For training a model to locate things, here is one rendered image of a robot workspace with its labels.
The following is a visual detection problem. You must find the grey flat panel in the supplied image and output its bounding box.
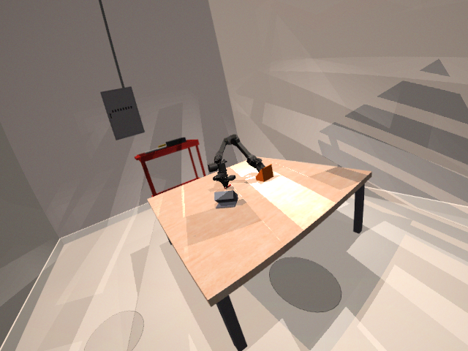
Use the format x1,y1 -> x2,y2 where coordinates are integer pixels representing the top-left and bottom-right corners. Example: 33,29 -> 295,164
214,190 -> 238,209

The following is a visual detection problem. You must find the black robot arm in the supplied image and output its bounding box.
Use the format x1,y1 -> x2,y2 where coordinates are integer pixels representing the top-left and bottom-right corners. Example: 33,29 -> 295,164
208,135 -> 265,181

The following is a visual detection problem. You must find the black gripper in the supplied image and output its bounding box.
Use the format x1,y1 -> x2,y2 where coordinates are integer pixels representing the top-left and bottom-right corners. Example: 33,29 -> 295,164
213,169 -> 236,188

